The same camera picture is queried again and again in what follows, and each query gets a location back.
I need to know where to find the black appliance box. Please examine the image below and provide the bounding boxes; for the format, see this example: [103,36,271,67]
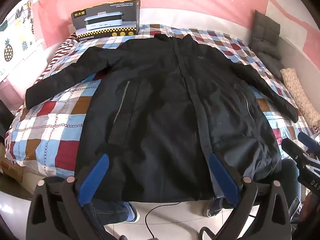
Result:
[71,0,141,43]

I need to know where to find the red white striped cloth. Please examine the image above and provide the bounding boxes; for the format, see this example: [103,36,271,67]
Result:
[35,33,81,85]

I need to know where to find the black cable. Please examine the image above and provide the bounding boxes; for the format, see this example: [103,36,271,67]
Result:
[144,202,181,239]

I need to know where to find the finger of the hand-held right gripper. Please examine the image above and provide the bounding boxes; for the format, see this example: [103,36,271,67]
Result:
[282,138,309,162]
[297,131,320,154]

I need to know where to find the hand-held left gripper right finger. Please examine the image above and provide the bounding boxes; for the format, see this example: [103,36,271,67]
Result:
[208,154,293,240]

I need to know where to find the black jacket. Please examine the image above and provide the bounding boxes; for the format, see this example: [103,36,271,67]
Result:
[25,34,299,203]

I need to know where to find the person's right shoe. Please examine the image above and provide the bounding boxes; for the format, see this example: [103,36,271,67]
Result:
[206,197,223,218]

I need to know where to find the person's leg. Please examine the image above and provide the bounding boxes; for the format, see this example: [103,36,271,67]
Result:
[89,199,131,230]
[280,158,302,217]

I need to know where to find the person's shoe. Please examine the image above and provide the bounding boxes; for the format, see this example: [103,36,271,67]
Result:
[124,202,140,223]
[206,197,223,218]

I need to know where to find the person's left leg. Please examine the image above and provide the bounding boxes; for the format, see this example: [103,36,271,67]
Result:
[89,199,131,230]

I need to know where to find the beige patterned roll pillow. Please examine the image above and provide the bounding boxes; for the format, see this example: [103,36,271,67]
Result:
[280,68,320,131]

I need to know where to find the person's left shoe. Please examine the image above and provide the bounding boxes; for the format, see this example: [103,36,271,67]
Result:
[124,202,140,223]

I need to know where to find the cardboard box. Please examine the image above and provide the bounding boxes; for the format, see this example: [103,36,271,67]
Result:
[0,152,27,183]

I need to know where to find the pineapple printed cloth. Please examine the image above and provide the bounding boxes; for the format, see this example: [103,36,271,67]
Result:
[0,0,43,82]

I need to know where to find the person's right leg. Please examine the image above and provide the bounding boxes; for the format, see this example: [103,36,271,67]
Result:
[280,158,302,217]

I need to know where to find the checkered bed sheet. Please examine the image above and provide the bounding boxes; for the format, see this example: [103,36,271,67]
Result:
[5,24,320,182]

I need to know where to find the grey quilted cushion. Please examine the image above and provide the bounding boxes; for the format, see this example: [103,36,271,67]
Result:
[251,10,286,81]

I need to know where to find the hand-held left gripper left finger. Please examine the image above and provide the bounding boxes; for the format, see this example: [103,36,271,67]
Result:
[29,153,110,240]

